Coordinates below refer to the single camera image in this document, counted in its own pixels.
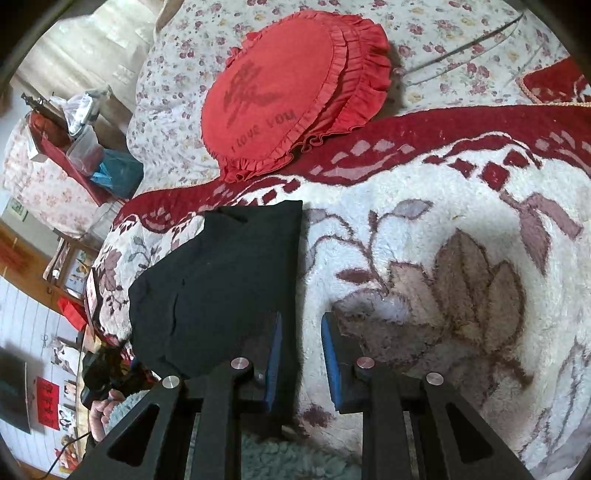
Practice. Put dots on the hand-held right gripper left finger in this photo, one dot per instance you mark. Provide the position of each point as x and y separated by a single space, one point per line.
273 369

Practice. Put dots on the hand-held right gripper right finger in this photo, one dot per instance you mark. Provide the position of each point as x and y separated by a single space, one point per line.
330 369

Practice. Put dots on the black pants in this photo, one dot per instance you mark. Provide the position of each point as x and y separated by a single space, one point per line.
221 286

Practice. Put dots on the person's left hand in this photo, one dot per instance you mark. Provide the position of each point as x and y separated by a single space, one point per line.
102 415

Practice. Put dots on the red paper sheet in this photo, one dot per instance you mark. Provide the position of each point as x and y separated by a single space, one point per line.
48 404

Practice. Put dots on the dark screen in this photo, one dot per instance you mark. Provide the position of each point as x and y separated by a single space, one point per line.
14 392

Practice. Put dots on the wooden shelf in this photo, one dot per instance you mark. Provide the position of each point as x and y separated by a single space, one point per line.
69 267

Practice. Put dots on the red and white plush blanket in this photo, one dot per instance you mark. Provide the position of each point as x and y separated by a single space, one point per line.
438 230

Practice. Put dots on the floral covered table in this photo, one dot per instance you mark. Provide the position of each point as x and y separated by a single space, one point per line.
41 194

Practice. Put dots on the blue plastic bag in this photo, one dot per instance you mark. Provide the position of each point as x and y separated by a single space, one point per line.
117 173

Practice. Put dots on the clear plastic bag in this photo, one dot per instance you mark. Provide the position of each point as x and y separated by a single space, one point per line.
81 110

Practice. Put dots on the red ruffled round pillow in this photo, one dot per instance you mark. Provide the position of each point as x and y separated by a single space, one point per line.
277 92

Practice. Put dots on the white floral quilt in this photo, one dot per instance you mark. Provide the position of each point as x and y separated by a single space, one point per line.
175 92

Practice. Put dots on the beige cloth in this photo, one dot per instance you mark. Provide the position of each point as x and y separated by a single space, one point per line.
92 50

